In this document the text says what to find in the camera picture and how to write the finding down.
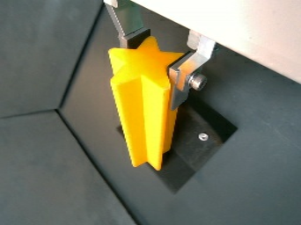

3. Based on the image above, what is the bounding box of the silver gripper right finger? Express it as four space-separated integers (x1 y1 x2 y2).
168 30 215 110

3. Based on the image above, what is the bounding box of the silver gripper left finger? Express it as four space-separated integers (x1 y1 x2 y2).
103 0 151 49

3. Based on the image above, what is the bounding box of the yellow star prism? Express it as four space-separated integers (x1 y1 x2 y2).
108 36 181 170

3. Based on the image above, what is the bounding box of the black curved fixture stand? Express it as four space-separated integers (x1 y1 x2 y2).
129 95 238 193

